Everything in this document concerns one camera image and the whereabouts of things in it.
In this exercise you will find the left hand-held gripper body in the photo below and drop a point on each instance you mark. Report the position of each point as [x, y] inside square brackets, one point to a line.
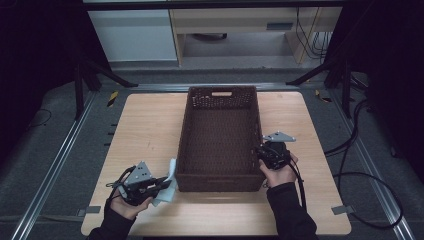
[138, 186]

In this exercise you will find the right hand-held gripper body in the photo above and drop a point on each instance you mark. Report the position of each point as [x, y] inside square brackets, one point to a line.
[275, 155]

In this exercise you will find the light blue cloth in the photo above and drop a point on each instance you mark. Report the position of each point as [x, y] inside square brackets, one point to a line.
[168, 196]

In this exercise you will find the brown woven basket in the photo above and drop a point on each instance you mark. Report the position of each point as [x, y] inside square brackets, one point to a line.
[220, 143]

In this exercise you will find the person's right hand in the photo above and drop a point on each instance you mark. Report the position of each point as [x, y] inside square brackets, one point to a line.
[281, 176]

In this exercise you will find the person's left hand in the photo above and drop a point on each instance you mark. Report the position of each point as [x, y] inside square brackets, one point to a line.
[130, 211]

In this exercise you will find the yellow black floor tape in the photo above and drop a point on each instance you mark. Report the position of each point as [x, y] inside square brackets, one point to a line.
[112, 99]
[325, 98]

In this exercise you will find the black metal stand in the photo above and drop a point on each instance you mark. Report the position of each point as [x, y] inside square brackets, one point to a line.
[346, 86]
[78, 90]

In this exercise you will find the light wooden desk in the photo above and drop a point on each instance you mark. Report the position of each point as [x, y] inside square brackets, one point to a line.
[233, 20]

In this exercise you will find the white cabinet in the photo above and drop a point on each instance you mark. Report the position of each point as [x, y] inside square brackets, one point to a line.
[133, 35]

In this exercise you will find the dark curtain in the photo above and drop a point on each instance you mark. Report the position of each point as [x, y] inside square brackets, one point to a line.
[393, 50]
[33, 50]

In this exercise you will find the grey table bracket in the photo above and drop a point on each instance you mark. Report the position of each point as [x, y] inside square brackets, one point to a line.
[343, 209]
[91, 210]

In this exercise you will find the aluminium floor rail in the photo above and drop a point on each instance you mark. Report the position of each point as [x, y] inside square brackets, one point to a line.
[50, 173]
[373, 180]
[160, 87]

